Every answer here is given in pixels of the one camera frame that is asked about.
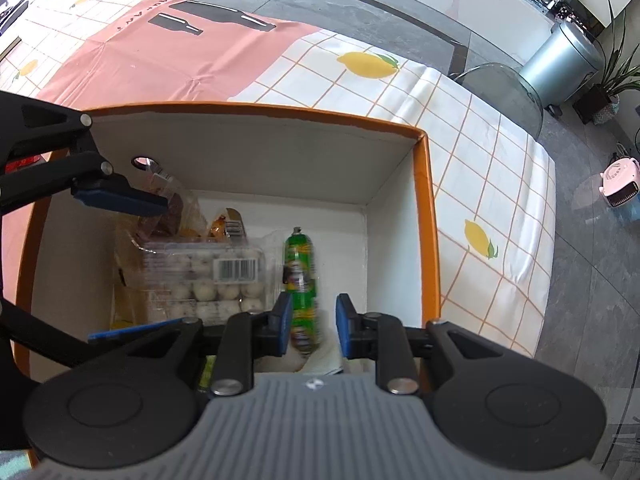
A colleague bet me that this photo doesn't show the red chips bag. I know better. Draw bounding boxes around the red chips bag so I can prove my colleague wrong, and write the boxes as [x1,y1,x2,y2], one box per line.
[4,155,42,174]

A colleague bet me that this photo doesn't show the green snack bag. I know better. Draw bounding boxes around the green snack bag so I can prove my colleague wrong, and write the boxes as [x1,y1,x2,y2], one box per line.
[198,356,216,391]

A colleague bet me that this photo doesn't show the clear pack white balls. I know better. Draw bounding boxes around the clear pack white balls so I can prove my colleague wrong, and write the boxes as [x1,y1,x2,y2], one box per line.
[141,240,267,326]

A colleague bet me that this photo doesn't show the green sausage stick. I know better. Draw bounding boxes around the green sausage stick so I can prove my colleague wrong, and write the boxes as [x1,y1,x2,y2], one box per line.
[283,226,320,356]

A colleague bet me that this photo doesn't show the clear bag brown pastry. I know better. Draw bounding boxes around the clear bag brown pastry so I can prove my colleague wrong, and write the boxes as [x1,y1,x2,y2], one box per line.
[134,170,207,240]

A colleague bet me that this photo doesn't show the clear bag orange nuts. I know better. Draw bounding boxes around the clear bag orange nuts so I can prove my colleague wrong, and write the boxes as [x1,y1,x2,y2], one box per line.
[178,208,247,244]

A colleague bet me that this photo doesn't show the orange white cardboard box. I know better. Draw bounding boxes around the orange white cardboard box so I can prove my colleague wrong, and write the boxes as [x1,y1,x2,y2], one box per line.
[12,100,444,396]

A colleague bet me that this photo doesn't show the pink table mat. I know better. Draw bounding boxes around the pink table mat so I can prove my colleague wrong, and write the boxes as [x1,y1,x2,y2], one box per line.
[0,0,321,271]

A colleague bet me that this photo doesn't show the lemon print tablecloth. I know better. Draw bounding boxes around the lemon print tablecloth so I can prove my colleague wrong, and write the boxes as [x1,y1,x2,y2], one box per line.
[0,0,558,359]

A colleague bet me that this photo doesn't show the pink small heater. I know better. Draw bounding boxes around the pink small heater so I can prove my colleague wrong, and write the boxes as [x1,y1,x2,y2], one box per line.
[599,157,639,207]

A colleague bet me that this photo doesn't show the potted green plant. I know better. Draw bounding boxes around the potted green plant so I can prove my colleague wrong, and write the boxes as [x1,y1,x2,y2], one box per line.
[573,1,639,125]

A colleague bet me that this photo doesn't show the white tv cabinet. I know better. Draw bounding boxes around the white tv cabinet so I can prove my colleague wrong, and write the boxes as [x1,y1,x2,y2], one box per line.
[299,0,566,66]

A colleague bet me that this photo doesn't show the silver trash can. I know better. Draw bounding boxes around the silver trash can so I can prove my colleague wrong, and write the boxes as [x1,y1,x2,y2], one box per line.
[520,22,604,108]

